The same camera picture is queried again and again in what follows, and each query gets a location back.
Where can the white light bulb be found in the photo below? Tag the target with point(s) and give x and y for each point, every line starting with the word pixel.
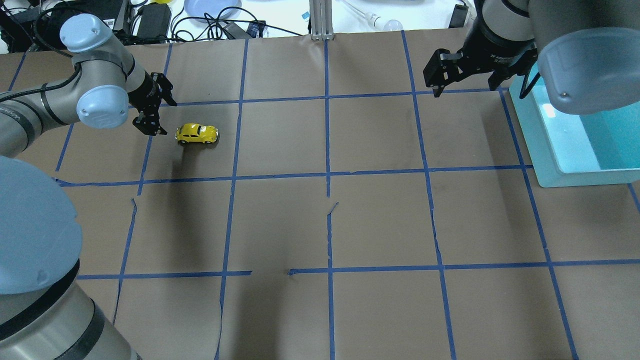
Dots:
pixel 382 23

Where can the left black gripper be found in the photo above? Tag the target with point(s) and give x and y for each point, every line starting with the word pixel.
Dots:
pixel 145 89

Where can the yellow beetle toy car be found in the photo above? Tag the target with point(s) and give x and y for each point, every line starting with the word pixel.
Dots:
pixel 196 133

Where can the black power adapter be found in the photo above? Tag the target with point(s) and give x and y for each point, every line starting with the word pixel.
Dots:
pixel 153 23

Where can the aluminium frame post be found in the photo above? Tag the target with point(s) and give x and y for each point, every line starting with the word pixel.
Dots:
pixel 321 20

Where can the teal plastic storage bin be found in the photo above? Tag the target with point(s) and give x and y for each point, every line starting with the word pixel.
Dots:
pixel 570 150

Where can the blue plastic plate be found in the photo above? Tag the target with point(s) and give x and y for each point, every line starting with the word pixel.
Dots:
pixel 223 9

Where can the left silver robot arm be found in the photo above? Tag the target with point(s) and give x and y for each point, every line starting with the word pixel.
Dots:
pixel 45 313

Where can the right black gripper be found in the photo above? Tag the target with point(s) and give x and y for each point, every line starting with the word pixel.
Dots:
pixel 492 52

